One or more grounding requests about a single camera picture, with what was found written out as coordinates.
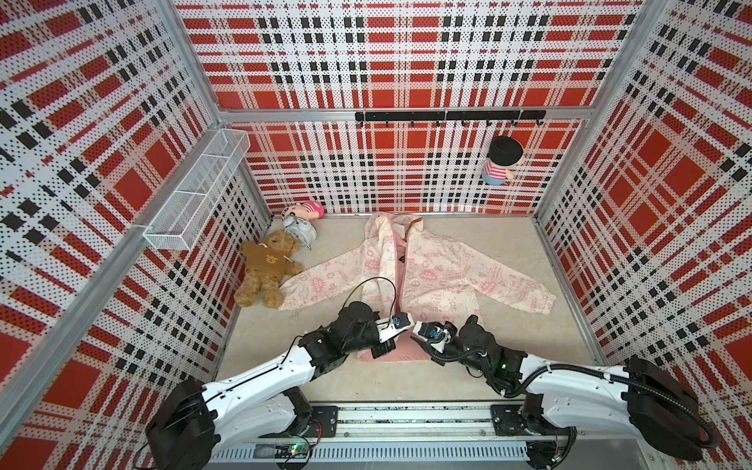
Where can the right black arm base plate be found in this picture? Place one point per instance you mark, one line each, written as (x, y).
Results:
(519, 419)

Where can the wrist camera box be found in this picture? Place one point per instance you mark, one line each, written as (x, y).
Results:
(391, 327)
(426, 328)

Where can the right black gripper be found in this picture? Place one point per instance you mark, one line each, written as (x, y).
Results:
(433, 352)

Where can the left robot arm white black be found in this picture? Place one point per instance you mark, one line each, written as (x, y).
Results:
(197, 421)

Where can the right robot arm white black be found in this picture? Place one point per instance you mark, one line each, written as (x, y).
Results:
(636, 398)

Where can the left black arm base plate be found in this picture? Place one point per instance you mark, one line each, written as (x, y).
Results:
(324, 422)

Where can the green circuit board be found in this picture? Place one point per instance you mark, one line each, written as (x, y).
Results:
(291, 451)

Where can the white wire mesh basket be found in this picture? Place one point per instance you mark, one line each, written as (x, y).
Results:
(180, 222)

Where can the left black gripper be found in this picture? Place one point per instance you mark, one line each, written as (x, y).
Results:
(383, 348)

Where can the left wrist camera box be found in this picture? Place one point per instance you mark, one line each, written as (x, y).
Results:
(391, 327)

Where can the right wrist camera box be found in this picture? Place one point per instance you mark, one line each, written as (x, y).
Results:
(426, 328)

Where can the aluminium front rail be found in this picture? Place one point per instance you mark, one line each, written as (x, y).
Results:
(449, 435)

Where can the black-haired striped doll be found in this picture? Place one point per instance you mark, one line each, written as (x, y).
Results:
(504, 153)

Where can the cream pink printed jacket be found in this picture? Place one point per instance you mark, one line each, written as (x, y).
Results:
(434, 278)

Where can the black wall hook rail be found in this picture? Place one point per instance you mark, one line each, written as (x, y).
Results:
(441, 116)

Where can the brown teddy bear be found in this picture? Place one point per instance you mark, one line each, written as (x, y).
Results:
(267, 265)

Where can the pink plush doll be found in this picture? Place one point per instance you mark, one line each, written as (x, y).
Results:
(308, 210)

